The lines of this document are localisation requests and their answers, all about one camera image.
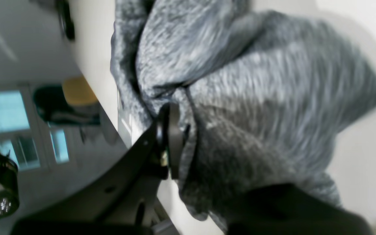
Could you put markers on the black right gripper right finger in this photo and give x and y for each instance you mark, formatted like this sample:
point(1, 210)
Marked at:
point(286, 210)

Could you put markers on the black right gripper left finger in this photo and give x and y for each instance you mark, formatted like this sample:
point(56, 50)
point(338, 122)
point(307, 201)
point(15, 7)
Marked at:
point(122, 201)

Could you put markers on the grey long-sleeve T-shirt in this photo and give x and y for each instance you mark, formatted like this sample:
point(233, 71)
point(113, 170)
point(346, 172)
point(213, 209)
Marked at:
point(262, 95)

